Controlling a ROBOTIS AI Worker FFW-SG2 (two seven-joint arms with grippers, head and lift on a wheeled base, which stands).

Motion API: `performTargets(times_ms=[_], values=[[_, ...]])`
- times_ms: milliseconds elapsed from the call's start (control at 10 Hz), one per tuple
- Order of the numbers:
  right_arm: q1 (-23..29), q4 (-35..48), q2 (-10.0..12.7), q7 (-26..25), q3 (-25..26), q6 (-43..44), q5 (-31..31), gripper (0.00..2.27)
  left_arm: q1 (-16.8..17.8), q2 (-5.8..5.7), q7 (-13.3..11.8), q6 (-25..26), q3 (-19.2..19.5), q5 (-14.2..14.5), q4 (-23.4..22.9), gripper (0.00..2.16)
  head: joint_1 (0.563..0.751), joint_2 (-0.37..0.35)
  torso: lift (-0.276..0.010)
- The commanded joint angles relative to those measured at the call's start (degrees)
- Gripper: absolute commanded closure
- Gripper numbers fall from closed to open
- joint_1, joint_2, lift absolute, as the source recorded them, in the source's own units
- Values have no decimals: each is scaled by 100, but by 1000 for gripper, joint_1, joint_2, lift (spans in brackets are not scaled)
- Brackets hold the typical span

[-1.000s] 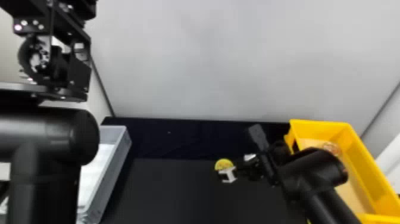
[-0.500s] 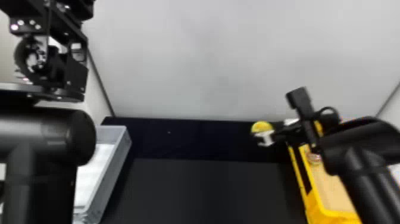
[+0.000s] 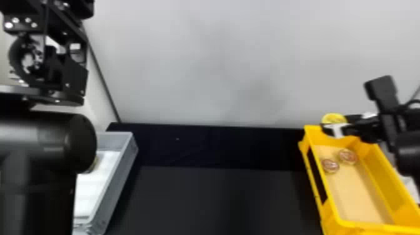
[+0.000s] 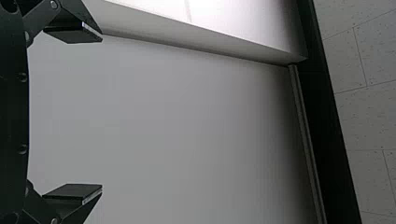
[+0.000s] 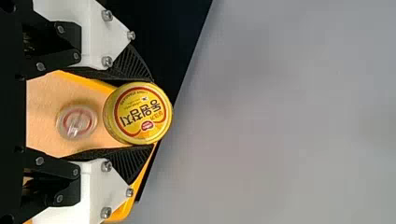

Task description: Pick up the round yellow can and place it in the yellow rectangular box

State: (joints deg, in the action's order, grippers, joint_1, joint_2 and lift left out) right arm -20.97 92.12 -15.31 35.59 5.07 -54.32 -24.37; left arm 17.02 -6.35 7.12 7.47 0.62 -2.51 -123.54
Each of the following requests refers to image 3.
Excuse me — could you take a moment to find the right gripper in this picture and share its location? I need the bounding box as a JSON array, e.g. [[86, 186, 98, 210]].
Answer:
[[321, 112, 394, 144]]

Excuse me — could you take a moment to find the yellow can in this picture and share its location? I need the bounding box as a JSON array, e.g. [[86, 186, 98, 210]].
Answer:
[[338, 148, 359, 165], [321, 112, 348, 126], [321, 157, 341, 174]]

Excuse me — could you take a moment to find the clear box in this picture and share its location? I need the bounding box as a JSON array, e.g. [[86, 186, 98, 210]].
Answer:
[[71, 131, 139, 235]]

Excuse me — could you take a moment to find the yellow tray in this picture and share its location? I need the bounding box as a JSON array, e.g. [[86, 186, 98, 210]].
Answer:
[[297, 124, 420, 235]]

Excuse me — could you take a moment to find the black cable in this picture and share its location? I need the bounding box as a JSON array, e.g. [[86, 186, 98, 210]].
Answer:
[[397, 84, 420, 111]]

